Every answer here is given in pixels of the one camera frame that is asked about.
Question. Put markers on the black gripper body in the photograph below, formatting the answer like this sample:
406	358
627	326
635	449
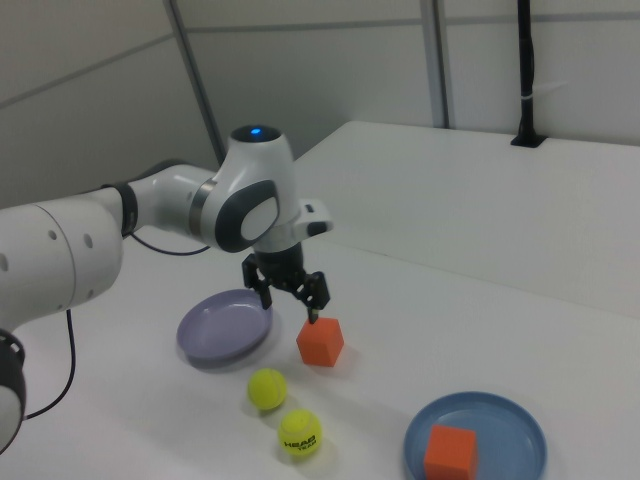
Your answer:
280	267

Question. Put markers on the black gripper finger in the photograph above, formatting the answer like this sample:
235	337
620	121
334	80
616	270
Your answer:
317	292
260	287

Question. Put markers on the orange cube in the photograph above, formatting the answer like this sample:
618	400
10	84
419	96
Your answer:
450	452
320	345

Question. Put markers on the plain yellow tennis ball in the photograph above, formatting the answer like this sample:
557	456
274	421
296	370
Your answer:
267	390

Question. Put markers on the yellow tennis ball HEAD print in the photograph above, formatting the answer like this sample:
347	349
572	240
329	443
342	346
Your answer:
298	432

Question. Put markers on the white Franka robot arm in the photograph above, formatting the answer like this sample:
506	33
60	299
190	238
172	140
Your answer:
50	250

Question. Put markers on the purple plate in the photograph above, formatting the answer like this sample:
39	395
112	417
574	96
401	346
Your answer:
220	330

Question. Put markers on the blue plate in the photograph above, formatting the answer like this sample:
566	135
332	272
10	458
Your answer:
510	430

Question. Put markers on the grey partition post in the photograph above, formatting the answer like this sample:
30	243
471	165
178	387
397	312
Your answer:
198	85
439	60

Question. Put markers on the black camera pole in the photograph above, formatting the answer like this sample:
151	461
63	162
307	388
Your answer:
525	75

